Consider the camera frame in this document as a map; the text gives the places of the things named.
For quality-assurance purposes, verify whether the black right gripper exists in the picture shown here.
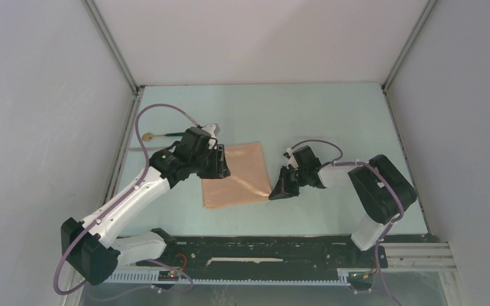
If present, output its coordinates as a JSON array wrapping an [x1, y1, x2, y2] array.
[[270, 165, 308, 200]]

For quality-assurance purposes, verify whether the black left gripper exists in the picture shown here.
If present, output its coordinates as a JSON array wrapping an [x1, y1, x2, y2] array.
[[190, 144, 230, 179]]

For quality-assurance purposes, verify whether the peach cloth napkin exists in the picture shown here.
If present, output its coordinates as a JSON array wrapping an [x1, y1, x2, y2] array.
[[202, 142, 272, 209]]

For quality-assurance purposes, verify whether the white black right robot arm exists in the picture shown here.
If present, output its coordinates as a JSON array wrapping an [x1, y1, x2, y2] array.
[[268, 152, 417, 266]]

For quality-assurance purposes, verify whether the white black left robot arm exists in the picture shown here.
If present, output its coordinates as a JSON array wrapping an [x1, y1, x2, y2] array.
[[58, 144, 230, 285]]

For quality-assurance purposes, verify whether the silver table knife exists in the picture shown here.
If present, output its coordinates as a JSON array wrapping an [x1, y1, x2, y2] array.
[[128, 147, 165, 152]]

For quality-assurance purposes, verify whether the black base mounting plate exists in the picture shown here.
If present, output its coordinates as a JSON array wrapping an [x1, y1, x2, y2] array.
[[158, 235, 388, 281]]

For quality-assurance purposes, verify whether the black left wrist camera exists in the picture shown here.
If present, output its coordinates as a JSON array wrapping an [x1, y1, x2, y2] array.
[[174, 123, 220, 162]]

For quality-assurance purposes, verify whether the white toothed cable duct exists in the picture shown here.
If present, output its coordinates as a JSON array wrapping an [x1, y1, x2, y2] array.
[[103, 269, 350, 286]]

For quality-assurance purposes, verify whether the aluminium frame rail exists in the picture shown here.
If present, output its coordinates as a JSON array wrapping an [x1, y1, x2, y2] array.
[[382, 242, 456, 272]]

